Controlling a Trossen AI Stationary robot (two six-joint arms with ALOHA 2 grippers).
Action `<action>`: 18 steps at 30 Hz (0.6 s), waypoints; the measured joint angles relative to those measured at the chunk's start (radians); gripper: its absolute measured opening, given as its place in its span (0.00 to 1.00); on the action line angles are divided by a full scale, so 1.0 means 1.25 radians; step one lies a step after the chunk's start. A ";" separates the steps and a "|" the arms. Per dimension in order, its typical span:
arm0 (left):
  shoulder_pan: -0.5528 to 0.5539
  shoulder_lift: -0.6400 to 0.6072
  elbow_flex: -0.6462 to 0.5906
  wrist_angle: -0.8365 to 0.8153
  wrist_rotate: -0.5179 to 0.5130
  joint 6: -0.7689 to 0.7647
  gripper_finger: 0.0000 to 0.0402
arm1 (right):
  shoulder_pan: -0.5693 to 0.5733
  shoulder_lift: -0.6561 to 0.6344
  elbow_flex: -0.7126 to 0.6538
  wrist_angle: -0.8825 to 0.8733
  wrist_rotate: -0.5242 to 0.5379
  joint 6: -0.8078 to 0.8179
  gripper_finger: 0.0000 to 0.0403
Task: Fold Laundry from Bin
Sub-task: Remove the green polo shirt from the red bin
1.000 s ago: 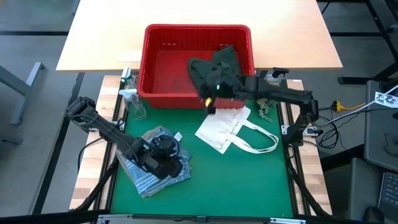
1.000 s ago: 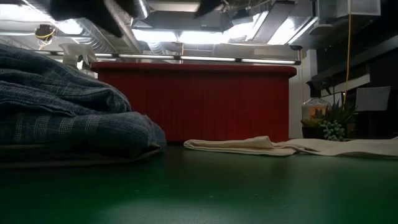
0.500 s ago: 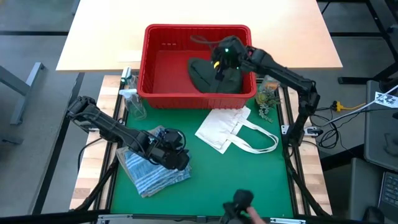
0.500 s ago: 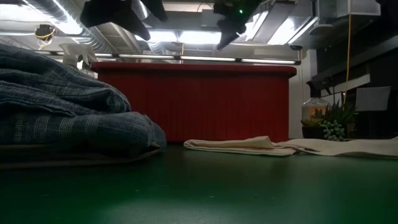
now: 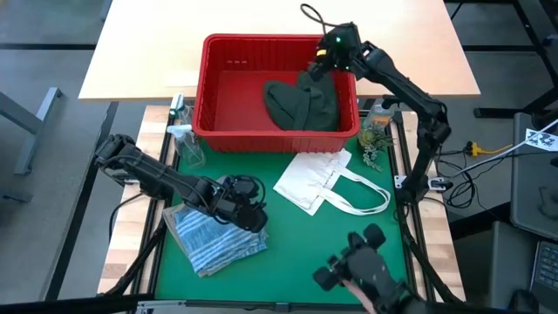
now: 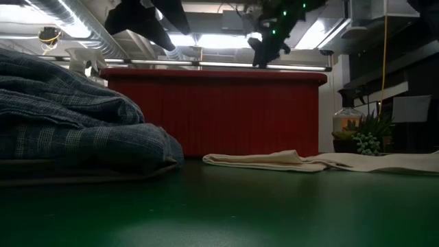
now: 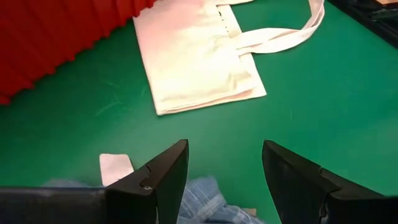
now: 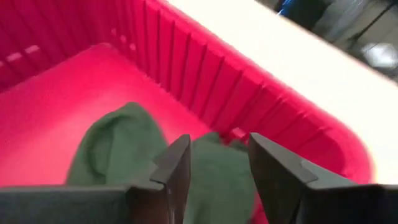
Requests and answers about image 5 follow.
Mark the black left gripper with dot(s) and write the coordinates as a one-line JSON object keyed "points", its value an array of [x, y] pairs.
{"points": [[242, 207]]}

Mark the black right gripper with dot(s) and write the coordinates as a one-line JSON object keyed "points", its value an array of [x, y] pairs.
{"points": [[342, 48]]}

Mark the dark green garment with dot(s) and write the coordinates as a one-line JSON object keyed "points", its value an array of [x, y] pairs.
{"points": [[305, 102]]}

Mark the blue striped garment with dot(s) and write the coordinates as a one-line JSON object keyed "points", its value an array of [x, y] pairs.
{"points": [[213, 240]]}

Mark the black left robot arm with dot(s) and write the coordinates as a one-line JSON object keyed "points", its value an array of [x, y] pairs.
{"points": [[152, 172]]}

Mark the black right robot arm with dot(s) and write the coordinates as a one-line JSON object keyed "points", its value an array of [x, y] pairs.
{"points": [[401, 85]]}

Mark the red plastic laundry bin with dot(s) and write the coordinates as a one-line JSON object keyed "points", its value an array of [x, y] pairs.
{"points": [[279, 141]]}

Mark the green table mat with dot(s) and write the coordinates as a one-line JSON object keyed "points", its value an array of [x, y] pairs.
{"points": [[296, 244]]}

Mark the cream canvas tote bag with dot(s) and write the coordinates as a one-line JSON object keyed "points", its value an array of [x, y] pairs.
{"points": [[305, 176]]}

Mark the clear spray bottle white head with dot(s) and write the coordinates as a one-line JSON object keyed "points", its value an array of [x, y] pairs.
{"points": [[189, 146]]}

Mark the small potted succulent plant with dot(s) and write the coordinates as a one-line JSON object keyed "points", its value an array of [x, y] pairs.
{"points": [[372, 139]]}

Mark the clear bottle white green cap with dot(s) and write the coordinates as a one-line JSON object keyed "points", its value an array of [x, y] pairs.
{"points": [[176, 104]]}

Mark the light wooden desk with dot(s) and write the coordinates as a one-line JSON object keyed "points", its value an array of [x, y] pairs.
{"points": [[436, 43]]}

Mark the white paper label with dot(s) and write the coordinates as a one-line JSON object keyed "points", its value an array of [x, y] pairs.
{"points": [[181, 78]]}

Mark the black mechanical device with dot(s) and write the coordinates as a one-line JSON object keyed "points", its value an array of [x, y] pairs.
{"points": [[366, 261]]}

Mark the grey metal table leg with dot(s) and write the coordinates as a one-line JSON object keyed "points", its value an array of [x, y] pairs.
{"points": [[30, 126]]}

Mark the white tag black marks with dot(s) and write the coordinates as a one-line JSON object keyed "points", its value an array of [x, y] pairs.
{"points": [[540, 140]]}

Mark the black rounded object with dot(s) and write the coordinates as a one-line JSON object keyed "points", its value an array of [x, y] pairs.
{"points": [[523, 302]]}

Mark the dark keyboard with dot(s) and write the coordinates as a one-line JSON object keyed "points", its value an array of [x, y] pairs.
{"points": [[547, 266]]}

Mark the black aluminium table frame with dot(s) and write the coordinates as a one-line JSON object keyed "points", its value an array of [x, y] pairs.
{"points": [[154, 270]]}

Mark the black desk frame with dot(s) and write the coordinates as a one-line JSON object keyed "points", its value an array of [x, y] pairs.
{"points": [[497, 112]]}

